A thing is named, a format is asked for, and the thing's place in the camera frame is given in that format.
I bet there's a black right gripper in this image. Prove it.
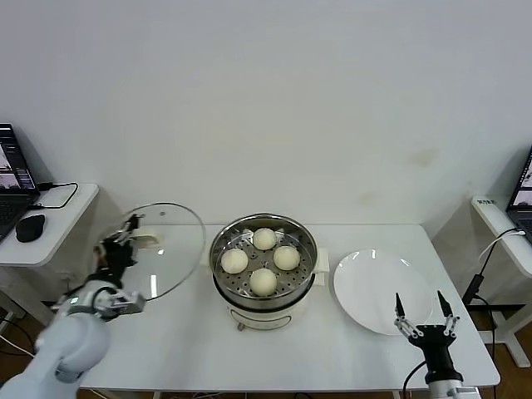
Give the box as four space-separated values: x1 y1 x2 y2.
392 289 463 380

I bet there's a black computer mouse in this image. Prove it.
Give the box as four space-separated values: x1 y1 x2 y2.
15 214 46 244

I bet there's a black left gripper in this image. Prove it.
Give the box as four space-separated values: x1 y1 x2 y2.
98 213 145 288

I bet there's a stainless steel steamer basket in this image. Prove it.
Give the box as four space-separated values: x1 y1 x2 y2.
209 212 319 307

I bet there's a white steamed baozi bun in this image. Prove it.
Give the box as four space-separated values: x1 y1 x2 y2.
249 268 278 297
253 228 277 251
220 249 249 275
273 245 301 271

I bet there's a white round plate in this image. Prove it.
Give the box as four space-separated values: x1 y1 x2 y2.
332 249 434 337

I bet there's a white cable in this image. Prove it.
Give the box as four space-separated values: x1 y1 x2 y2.
480 228 525 261

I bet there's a white side table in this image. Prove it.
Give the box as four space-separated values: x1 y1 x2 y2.
470 194 532 367
0 182 100 346

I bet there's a black laptop with lit screen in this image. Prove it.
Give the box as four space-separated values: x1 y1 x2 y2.
505 145 532 244
0 123 42 244

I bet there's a round glass pot lid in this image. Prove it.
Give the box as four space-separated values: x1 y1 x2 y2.
111 202 208 301

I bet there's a black power adapter cable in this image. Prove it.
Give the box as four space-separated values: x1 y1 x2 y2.
461 249 500 346

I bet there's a black laptop charger cable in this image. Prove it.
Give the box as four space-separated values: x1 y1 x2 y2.
28 181 79 210

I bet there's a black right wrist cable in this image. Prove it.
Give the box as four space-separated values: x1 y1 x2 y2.
401 361 429 399

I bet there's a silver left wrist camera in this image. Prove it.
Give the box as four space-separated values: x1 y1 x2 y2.
106 290 146 319

